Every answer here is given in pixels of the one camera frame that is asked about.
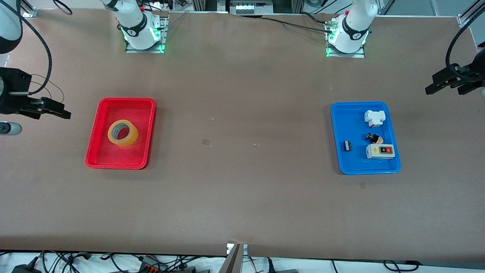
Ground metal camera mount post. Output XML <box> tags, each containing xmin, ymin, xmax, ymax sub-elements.
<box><xmin>218</xmin><ymin>243</ymin><xmax>249</xmax><ymax>273</ymax></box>

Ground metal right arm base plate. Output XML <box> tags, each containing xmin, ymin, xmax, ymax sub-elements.
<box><xmin>125</xmin><ymin>13</ymin><xmax>168</xmax><ymax>54</ymax></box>

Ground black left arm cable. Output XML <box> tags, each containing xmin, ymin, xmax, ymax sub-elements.
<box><xmin>446</xmin><ymin>0</ymin><xmax>485</xmax><ymax>78</ymax></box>

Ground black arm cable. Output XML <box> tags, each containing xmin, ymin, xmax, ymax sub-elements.
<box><xmin>0</xmin><ymin>0</ymin><xmax>73</xmax><ymax>95</ymax></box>
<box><xmin>446</xmin><ymin>0</ymin><xmax>485</xmax><ymax>78</ymax></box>

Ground yellow clear tape roll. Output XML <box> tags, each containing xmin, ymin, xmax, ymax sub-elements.
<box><xmin>107</xmin><ymin>119</ymin><xmax>139</xmax><ymax>147</ymax></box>

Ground thin grey table cable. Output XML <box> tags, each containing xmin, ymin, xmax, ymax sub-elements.
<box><xmin>162</xmin><ymin>11</ymin><xmax>190</xmax><ymax>30</ymax></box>

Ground long black table cable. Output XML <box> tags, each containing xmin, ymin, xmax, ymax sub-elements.
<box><xmin>261</xmin><ymin>16</ymin><xmax>334</xmax><ymax>33</ymax></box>

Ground blue plastic tray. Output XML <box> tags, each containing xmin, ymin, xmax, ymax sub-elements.
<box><xmin>330</xmin><ymin>101</ymin><xmax>401</xmax><ymax>175</ymax></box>

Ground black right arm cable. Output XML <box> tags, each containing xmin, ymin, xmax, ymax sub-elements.
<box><xmin>0</xmin><ymin>0</ymin><xmax>73</xmax><ymax>95</ymax></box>

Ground grey two-button switch box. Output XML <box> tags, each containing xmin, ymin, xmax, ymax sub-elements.
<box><xmin>366</xmin><ymin>144</ymin><xmax>396</xmax><ymax>160</ymax></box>

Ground thin black gripper wires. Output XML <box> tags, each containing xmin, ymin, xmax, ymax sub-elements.
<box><xmin>30</xmin><ymin>73</ymin><xmax>65</xmax><ymax>104</ymax></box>

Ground orange black power strip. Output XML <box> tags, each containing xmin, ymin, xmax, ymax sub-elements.
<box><xmin>138</xmin><ymin>256</ymin><xmax>169</xmax><ymax>273</ymax></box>

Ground black power adapter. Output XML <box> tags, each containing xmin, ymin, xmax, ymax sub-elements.
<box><xmin>11</xmin><ymin>258</ymin><xmax>42</xmax><ymax>273</ymax></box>

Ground black looped floor cable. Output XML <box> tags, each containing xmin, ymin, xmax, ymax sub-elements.
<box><xmin>383</xmin><ymin>259</ymin><xmax>420</xmax><ymax>272</ymax></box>

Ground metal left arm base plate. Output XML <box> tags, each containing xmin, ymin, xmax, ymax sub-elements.
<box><xmin>326</xmin><ymin>42</ymin><xmax>366</xmax><ymax>58</ymax></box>

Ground aluminium frame with sockets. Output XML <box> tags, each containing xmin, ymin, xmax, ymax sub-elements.
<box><xmin>191</xmin><ymin>0</ymin><xmax>304</xmax><ymax>16</ymax></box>

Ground white circuit breaker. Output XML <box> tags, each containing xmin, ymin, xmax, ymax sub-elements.
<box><xmin>365</xmin><ymin>110</ymin><xmax>386</xmax><ymax>129</ymax></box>

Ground short black table cable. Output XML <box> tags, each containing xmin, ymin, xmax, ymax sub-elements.
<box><xmin>302</xmin><ymin>11</ymin><xmax>329</xmax><ymax>25</ymax></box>

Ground red plastic tray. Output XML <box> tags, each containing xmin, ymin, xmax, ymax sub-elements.
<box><xmin>85</xmin><ymin>97</ymin><xmax>156</xmax><ymax>170</ymax></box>

